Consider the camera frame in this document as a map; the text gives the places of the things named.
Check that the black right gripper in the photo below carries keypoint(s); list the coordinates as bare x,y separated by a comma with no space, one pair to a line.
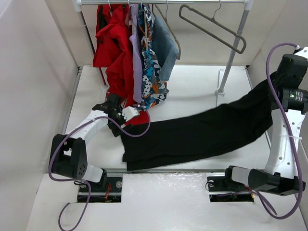
304,73

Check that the lilac garment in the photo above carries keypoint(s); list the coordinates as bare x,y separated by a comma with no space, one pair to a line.
136,54

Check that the metal clothes rack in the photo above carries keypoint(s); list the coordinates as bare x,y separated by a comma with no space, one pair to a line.
238,46

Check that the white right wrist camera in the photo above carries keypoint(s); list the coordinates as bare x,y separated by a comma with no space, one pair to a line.
302,52

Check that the blue denim shorts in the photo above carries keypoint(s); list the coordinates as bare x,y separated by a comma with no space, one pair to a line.
164,48

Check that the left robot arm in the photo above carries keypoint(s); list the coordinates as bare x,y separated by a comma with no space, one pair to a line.
68,152

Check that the colourful patterned shorts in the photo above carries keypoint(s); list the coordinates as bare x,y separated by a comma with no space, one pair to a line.
153,90

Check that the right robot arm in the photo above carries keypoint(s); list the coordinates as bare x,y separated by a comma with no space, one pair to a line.
280,175

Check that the grey hanger with denim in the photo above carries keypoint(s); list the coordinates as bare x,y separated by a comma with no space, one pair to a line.
164,17

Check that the red jacket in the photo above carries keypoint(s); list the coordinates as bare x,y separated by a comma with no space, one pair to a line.
114,51

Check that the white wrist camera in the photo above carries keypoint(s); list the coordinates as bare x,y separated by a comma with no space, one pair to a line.
129,113
302,52

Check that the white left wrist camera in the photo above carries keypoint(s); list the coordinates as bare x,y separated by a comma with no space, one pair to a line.
129,113

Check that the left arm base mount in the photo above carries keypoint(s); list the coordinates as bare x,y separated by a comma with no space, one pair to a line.
111,192

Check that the black trousers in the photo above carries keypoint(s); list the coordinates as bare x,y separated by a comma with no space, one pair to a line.
217,131

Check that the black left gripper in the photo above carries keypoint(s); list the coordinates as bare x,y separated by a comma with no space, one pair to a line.
115,129

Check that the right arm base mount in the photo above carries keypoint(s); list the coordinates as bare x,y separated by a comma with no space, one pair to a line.
222,192

